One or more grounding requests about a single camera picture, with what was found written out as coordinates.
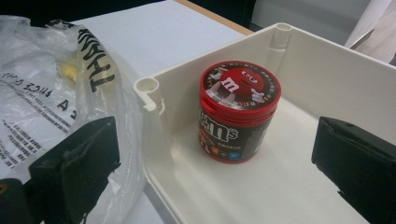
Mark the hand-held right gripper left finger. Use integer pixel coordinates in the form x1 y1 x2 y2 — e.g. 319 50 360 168
27 115 121 224

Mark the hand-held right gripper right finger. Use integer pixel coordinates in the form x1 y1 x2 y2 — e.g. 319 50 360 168
311 116 396 224

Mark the white plastic bin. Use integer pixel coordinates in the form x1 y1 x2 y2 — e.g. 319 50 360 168
134 21 396 224

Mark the clear printed plastic bag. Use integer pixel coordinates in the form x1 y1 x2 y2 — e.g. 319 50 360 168
0 15 148 224

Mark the red candy jar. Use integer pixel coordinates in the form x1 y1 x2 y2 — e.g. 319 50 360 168
197 60 283 165

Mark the yellow snack packet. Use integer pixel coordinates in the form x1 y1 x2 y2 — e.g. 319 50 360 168
59 59 78 83

